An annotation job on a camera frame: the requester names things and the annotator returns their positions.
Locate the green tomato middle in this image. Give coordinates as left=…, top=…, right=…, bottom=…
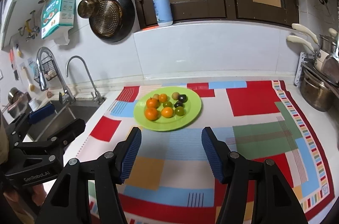
left=163, top=101, right=172, bottom=108

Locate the big orange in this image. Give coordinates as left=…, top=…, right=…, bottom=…
left=161, top=107, right=174, bottom=118

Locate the thin gooseneck faucet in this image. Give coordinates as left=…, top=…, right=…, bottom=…
left=65, top=55, right=107, bottom=105

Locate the colourful patterned table mat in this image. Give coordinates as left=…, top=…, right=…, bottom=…
left=77, top=81, right=335, bottom=223

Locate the cream handled pan lower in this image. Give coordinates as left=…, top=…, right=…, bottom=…
left=287, top=35, right=328, bottom=72

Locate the stainless steel sink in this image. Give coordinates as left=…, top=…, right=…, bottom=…
left=24, top=101, right=99, bottom=142

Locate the person's left hand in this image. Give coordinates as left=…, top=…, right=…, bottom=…
left=3, top=184, right=47, bottom=223

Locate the large orange with stem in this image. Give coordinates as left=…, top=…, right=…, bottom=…
left=144, top=107, right=159, bottom=121

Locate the dark plum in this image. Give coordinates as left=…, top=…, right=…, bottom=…
left=174, top=101, right=183, bottom=108
left=178, top=94, right=188, bottom=103

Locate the cream handled pan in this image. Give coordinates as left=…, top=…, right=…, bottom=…
left=287, top=35, right=328, bottom=72
left=292, top=23, right=337, bottom=54

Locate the green plastic plate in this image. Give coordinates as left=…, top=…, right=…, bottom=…
left=133, top=86, right=202, bottom=132

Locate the yellow-green fruit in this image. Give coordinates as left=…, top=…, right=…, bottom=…
left=172, top=92, right=179, bottom=100

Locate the wire sink caddy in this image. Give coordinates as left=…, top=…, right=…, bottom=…
left=34, top=56, right=57, bottom=84

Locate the orange on plate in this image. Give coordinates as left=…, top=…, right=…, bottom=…
left=146, top=97, right=160, bottom=109

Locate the cream handled pan upper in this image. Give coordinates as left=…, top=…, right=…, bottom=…
left=292, top=23, right=337, bottom=54

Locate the green tomato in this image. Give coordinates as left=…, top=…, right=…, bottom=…
left=175, top=106, right=185, bottom=116
left=163, top=101, right=172, bottom=108

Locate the black frying pan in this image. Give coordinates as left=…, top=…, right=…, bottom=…
left=89, top=0, right=135, bottom=43

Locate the blue white pump bottle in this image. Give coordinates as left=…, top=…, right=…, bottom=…
left=152, top=0, right=173, bottom=27

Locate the green tomato right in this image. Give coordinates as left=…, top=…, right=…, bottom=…
left=175, top=106, right=185, bottom=116

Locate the small brass saucepan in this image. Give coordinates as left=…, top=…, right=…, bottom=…
left=78, top=0, right=100, bottom=18

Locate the stainless steel pot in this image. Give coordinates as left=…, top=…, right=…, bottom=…
left=300, top=69, right=336, bottom=112

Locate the smaller orange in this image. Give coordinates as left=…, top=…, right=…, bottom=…
left=158, top=94, right=168, bottom=103

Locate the teal white paper box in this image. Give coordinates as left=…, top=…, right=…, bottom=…
left=41, top=0, right=75, bottom=46

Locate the large pull-down faucet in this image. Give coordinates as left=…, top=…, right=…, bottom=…
left=36, top=47, right=75, bottom=105

